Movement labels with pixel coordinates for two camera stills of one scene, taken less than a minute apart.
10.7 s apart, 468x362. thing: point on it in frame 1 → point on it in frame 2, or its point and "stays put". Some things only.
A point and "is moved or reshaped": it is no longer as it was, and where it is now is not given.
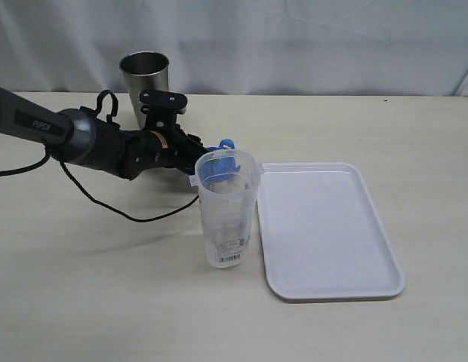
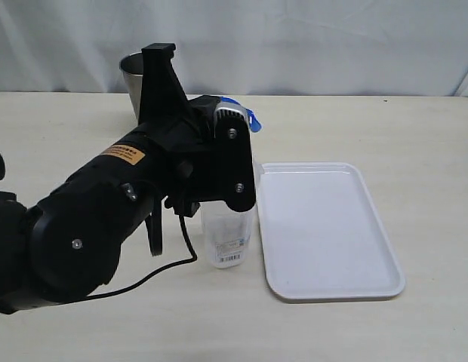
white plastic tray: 323,235 stays put
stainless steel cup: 146,71 stays put
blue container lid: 221,161 is moved or reshaped
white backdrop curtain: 376,48 stays put
